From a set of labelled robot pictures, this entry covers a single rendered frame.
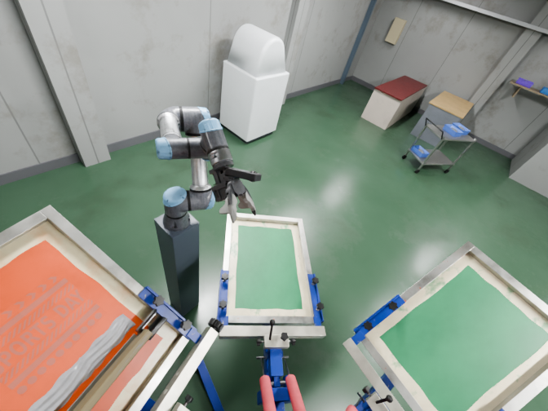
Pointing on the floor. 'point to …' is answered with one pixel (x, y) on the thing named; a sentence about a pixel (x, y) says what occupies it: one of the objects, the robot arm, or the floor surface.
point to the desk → (441, 115)
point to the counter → (392, 101)
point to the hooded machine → (253, 84)
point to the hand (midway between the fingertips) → (247, 218)
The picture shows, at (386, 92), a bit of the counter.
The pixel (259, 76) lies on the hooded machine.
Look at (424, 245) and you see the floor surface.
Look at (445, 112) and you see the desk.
